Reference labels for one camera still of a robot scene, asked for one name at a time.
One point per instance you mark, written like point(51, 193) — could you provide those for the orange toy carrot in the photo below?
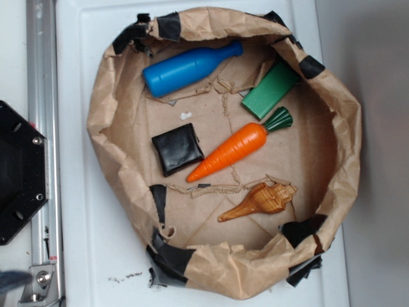
point(250, 138)

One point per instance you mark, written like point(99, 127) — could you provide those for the black square pouch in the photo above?
point(177, 149)

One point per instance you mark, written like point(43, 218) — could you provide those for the brown paper bin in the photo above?
point(175, 220)

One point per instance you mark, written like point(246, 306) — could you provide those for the white scrap of paper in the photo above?
point(185, 115)

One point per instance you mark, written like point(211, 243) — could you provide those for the brown conch seashell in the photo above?
point(264, 199)

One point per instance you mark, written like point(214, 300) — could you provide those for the blue plastic bottle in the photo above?
point(187, 68)

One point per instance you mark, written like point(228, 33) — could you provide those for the green rectangular block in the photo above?
point(272, 88)

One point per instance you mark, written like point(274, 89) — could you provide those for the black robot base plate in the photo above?
point(23, 174)

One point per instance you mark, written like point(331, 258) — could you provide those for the aluminium rail frame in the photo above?
point(48, 285)

